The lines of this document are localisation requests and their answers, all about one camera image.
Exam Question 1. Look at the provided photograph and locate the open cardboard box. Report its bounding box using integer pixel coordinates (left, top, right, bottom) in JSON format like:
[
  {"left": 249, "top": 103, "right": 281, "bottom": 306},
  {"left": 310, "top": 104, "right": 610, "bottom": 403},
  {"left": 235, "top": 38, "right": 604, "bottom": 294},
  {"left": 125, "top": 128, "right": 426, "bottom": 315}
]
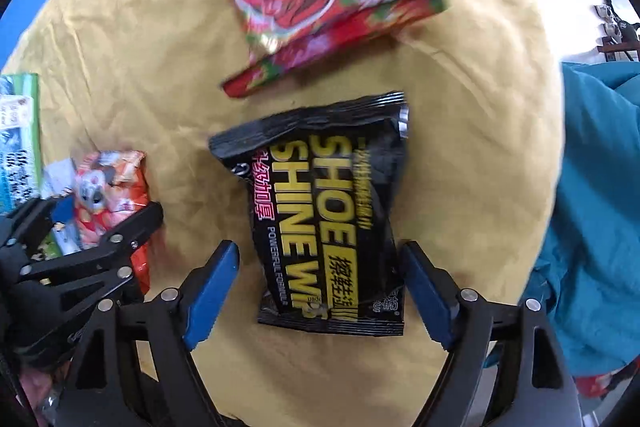
[{"left": 0, "top": 72, "right": 42, "bottom": 215}]

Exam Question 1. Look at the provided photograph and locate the orange panda snack bag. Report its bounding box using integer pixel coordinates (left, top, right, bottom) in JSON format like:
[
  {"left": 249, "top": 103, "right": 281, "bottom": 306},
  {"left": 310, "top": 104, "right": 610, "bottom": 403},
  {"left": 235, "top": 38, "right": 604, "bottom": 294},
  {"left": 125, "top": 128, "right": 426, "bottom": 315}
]
[{"left": 72, "top": 149, "right": 152, "bottom": 295}]

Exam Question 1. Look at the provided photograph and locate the yellow tablecloth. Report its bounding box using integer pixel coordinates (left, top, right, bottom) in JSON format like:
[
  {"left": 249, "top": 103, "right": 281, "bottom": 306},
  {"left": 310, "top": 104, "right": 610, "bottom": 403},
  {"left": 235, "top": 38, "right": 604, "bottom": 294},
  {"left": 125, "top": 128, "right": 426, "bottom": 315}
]
[{"left": 4, "top": 0, "right": 564, "bottom": 426}]

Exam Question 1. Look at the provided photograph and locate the black shoe wipes pack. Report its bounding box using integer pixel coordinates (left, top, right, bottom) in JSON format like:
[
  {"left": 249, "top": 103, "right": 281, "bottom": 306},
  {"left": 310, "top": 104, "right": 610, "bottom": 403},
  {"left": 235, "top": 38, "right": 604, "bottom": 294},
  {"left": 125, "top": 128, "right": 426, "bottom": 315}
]
[{"left": 208, "top": 91, "right": 409, "bottom": 337}]

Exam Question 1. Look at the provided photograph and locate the teal bean bag cover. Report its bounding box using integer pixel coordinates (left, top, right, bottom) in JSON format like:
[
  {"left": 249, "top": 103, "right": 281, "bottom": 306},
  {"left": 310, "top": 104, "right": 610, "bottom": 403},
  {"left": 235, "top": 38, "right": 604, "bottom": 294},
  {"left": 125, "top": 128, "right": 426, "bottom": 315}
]
[{"left": 523, "top": 62, "right": 639, "bottom": 377}]

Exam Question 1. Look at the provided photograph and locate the light blue tissue pack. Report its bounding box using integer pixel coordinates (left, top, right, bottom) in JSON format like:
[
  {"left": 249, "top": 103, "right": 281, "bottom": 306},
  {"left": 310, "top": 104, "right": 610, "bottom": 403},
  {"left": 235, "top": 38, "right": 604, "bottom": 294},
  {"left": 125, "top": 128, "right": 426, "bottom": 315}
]
[{"left": 41, "top": 158, "right": 81, "bottom": 256}]

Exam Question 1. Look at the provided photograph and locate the blue foam mat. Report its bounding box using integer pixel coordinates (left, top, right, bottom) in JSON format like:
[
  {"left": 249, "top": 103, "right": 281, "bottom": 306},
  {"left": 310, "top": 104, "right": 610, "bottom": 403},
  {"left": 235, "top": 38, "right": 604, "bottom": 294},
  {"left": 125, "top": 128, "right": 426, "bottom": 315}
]
[{"left": 0, "top": 0, "right": 47, "bottom": 65}]

